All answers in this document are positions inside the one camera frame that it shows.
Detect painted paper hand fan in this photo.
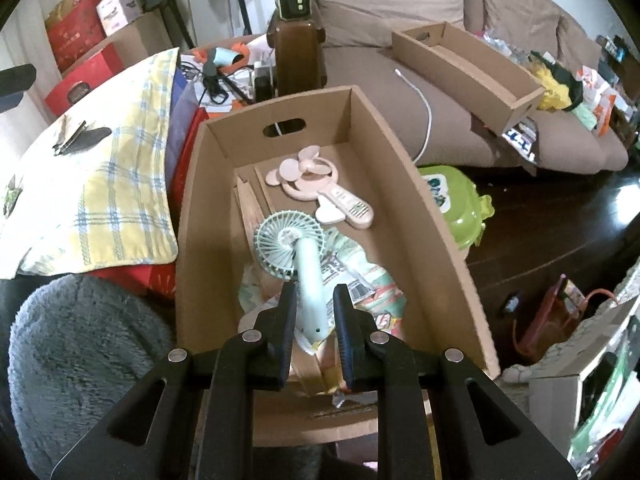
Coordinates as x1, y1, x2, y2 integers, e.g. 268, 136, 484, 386
238, 228, 407, 337

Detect brown wooden folding fan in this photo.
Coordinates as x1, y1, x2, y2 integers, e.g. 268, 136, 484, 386
234, 176, 326, 396

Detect mint green handheld fan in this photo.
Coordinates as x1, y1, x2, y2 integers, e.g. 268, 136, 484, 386
253, 210, 329, 346

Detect green pea snack packet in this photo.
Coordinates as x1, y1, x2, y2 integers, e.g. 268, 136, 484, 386
2, 176, 23, 218

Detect white heart-shaped pad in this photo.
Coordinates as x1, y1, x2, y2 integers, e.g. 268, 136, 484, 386
314, 194, 346, 226

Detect pink handheld fan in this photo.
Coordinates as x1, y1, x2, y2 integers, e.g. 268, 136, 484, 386
264, 145, 374, 230

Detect silver snack packet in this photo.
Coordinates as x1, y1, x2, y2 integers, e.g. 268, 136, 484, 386
321, 256, 374, 307

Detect wooden foot-shaped tag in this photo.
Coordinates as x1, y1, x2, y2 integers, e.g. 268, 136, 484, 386
53, 122, 87, 155

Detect red tea gift bag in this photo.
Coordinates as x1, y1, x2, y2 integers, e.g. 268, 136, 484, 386
47, 0, 106, 73

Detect red chocolate gift box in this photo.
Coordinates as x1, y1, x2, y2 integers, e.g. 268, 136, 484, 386
44, 44, 124, 117

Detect pink tissue box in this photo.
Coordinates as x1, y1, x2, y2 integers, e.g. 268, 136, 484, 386
96, 0, 143, 37

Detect large cardboard box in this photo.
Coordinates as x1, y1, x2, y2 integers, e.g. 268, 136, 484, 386
174, 84, 502, 449

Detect brown carton under bags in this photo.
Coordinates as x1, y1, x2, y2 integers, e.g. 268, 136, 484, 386
61, 11, 174, 77

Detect yellow plaid tablecloth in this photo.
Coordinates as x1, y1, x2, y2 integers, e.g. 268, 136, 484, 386
1, 49, 180, 280

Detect green cartoon lunchbox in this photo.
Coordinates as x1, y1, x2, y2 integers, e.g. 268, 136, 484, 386
418, 166, 495, 252

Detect cardboard tray on sofa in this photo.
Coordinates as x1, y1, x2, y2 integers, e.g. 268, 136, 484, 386
392, 22, 544, 134

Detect brown sofa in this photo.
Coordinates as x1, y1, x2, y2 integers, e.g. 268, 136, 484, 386
314, 0, 628, 174

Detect white charging cable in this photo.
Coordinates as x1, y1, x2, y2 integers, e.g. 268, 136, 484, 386
392, 67, 434, 165

